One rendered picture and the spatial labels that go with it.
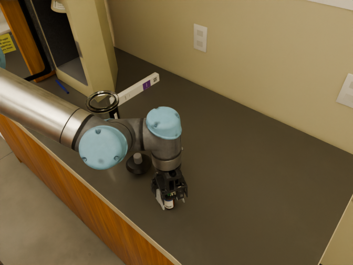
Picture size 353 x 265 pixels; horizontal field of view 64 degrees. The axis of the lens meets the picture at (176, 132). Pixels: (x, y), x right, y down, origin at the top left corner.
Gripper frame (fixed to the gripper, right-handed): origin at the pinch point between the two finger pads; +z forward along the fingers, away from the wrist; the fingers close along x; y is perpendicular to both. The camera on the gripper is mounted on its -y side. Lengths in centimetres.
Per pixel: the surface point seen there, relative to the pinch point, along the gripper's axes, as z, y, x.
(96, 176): 4.3, -19.9, -20.0
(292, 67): -19, -23, 57
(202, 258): 4.3, 19.1, 3.0
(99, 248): 98, -43, -37
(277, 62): -19, -29, 54
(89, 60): -17, -63, -12
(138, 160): -1.1, -16.9, -4.9
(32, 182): 98, -111, -76
